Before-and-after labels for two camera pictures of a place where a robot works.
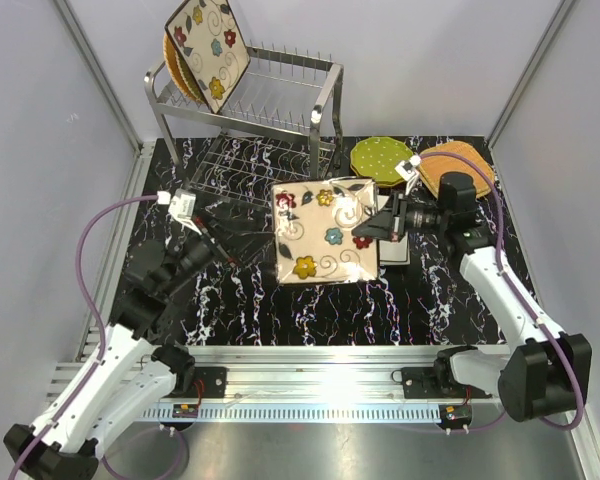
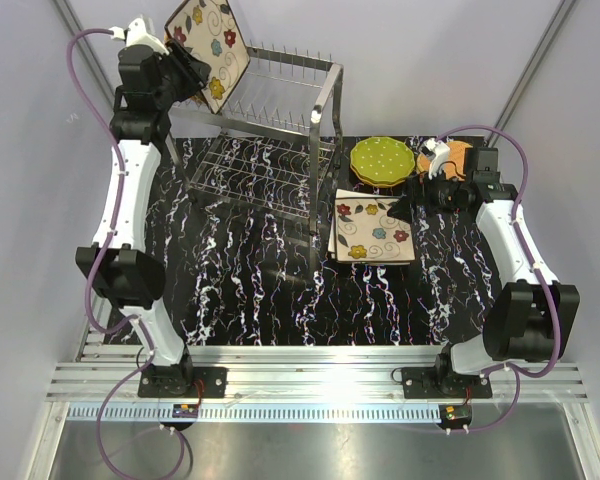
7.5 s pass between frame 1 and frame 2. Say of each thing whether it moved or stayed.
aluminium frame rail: stayed
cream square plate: moved
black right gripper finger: moved
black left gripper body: moved
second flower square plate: stayed
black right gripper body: moved
